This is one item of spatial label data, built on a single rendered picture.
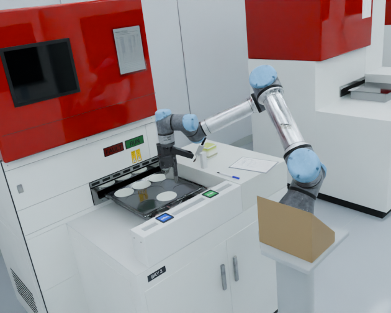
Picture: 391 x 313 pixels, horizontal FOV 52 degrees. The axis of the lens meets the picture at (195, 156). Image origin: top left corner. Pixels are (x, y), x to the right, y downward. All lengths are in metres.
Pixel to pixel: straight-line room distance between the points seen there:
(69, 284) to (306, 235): 1.28
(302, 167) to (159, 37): 2.81
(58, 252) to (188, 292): 0.70
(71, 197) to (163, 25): 2.44
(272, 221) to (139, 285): 0.57
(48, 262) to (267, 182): 1.15
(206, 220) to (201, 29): 2.97
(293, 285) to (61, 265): 1.14
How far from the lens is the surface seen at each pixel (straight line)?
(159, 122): 1.81
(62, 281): 2.24
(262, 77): 1.71
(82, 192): 2.10
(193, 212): 1.69
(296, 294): 1.82
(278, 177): 2.09
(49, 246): 2.12
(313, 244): 1.56
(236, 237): 1.95
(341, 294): 2.76
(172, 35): 4.18
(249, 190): 1.92
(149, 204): 1.93
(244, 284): 2.13
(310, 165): 1.52
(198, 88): 4.44
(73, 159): 2.03
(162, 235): 1.62
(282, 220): 1.58
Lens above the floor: 1.77
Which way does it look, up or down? 21 degrees down
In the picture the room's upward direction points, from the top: 7 degrees counter-clockwise
